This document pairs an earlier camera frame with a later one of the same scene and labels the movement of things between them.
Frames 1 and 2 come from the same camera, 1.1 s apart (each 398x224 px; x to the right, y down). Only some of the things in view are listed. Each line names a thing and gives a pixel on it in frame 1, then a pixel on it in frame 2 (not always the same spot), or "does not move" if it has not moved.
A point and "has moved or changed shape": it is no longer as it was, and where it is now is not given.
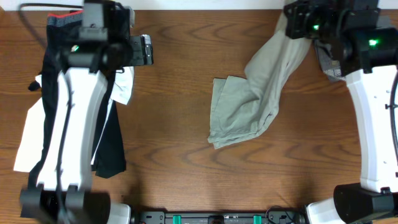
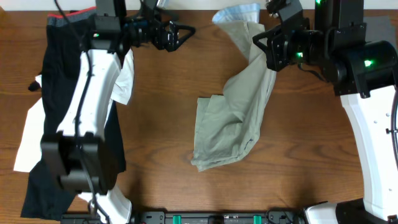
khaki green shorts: (242, 107) has moved or changed shape
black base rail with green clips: (219, 217) does not move
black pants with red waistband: (62, 28) does not move
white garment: (32, 139) does not move
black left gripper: (142, 53) → (167, 43)
